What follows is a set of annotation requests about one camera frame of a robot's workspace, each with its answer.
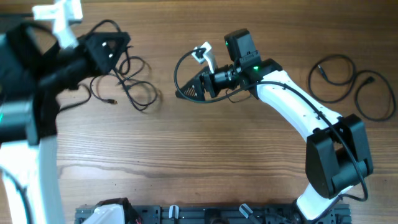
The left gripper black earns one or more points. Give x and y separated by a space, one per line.
95 44

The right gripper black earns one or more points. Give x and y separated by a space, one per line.
198 81

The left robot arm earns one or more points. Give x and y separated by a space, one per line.
30 83

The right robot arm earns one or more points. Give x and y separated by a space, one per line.
337 154

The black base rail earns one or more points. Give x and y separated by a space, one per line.
214 214

